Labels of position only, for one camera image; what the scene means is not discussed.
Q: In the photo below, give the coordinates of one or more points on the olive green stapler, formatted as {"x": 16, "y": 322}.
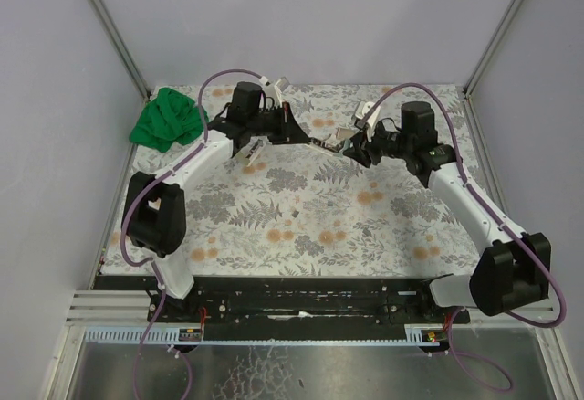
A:
{"x": 251, "y": 151}

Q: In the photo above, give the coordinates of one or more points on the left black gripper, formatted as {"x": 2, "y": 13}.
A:
{"x": 281, "y": 122}

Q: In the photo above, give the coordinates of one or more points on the floral table mat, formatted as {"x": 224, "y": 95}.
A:
{"x": 383, "y": 222}

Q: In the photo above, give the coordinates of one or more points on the green cloth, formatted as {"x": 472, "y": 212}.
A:
{"x": 171, "y": 117}

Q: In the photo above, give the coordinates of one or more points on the loose staple strip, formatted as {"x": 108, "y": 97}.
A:
{"x": 344, "y": 133}

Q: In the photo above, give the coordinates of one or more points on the small white stapler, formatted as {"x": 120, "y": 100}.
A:
{"x": 321, "y": 144}

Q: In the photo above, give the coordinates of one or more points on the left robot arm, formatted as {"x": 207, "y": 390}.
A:
{"x": 154, "y": 217}

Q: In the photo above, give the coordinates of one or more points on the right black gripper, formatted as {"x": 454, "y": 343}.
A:
{"x": 361, "y": 145}

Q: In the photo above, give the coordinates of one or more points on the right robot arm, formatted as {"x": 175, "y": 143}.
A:
{"x": 510, "y": 272}

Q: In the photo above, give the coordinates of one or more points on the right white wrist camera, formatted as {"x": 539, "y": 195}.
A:
{"x": 365, "y": 118}

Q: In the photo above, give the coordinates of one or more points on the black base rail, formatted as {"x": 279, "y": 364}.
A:
{"x": 308, "y": 309}

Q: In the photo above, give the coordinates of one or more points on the light blue stapler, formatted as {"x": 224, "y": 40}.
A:
{"x": 339, "y": 149}

